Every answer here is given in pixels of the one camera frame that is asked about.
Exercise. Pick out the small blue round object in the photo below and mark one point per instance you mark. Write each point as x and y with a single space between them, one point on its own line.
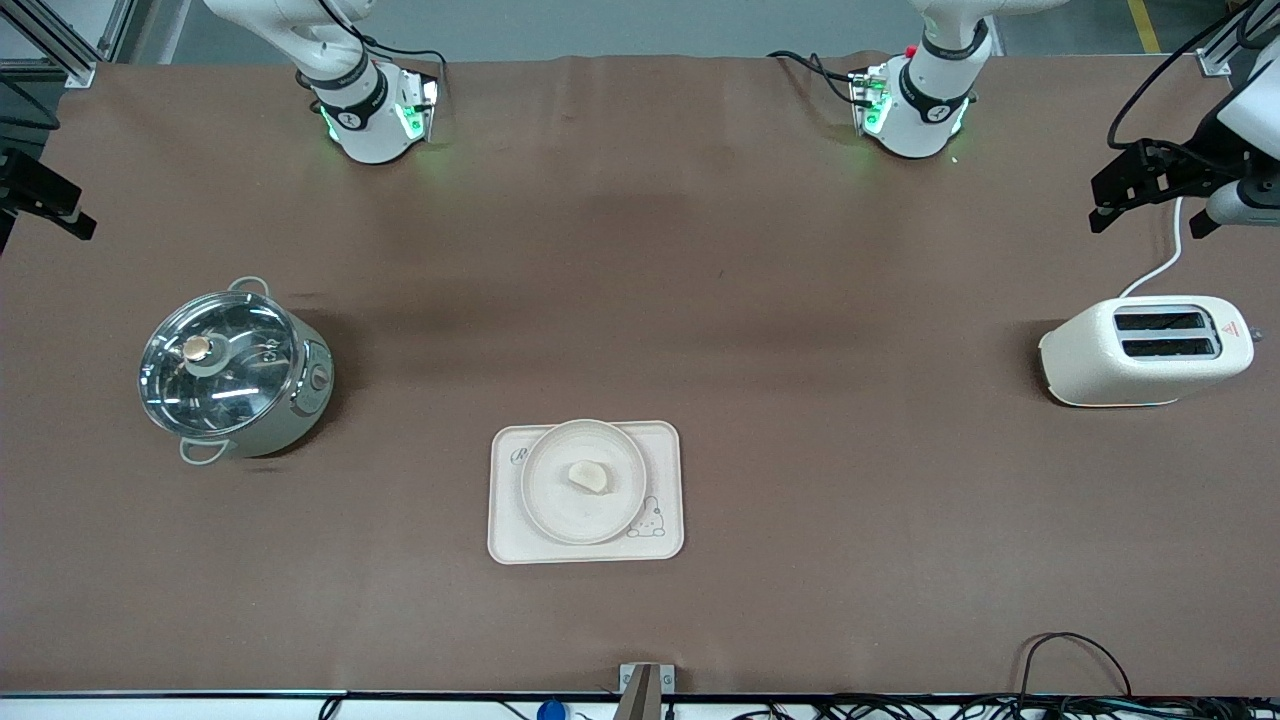
551 711

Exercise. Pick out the cream rabbit print tray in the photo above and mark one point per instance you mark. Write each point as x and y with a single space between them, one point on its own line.
510 545

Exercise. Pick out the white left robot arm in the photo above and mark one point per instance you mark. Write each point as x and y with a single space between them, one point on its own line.
925 100

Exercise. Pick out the brown table cover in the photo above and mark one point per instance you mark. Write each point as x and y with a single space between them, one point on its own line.
800 250

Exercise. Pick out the cream two-slot toaster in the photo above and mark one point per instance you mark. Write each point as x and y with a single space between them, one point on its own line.
1120 365

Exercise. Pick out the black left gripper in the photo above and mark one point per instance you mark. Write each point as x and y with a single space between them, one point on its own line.
1200 157

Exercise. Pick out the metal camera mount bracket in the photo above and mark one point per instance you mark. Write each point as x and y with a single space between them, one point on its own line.
646 690

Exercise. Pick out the aluminium frame profile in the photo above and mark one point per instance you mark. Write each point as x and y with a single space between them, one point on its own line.
60 50
1225 45

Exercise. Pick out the white bun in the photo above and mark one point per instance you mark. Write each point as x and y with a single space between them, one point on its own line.
588 476

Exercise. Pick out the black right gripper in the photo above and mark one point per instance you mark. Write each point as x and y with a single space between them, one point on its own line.
20 185

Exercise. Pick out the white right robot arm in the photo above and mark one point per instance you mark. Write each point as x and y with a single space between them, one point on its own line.
365 110

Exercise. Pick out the round cream plate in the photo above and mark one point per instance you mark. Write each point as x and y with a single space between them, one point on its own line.
560 510

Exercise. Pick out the pale green electric pot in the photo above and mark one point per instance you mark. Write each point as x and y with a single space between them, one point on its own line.
305 400

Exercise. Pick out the glass pot lid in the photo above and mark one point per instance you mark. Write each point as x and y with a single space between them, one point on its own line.
220 365

